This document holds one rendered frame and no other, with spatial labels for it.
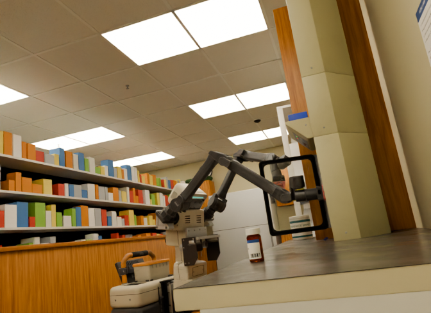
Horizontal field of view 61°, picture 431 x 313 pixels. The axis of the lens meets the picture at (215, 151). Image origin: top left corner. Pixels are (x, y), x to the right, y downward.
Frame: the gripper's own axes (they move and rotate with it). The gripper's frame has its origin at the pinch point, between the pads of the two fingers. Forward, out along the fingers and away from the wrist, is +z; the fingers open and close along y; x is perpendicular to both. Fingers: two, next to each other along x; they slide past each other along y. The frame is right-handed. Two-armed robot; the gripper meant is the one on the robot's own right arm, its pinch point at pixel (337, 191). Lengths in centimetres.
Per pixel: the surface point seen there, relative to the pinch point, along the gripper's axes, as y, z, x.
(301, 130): -14.4, -11.5, -28.9
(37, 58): 41, -212, -141
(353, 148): -9.4, 9.9, -17.7
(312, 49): -14, -1, -68
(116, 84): 121, -188, -141
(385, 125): 22, 31, -33
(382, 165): 22.3, 25.6, -12.1
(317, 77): -14, 0, -53
